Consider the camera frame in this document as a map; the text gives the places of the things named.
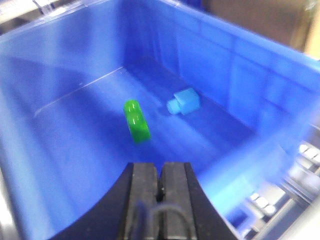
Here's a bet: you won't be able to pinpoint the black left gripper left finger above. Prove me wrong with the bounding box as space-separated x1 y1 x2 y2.
51 162 159 240

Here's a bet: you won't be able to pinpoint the blue plastic bin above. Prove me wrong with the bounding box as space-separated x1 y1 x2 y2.
0 0 320 240

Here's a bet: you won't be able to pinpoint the green block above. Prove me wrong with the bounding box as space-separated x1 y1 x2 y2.
123 99 151 144

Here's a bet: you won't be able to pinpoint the light blue block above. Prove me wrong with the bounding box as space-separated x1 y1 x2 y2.
166 87 201 115

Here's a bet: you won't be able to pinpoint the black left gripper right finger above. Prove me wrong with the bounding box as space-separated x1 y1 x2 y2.
157 161 241 240

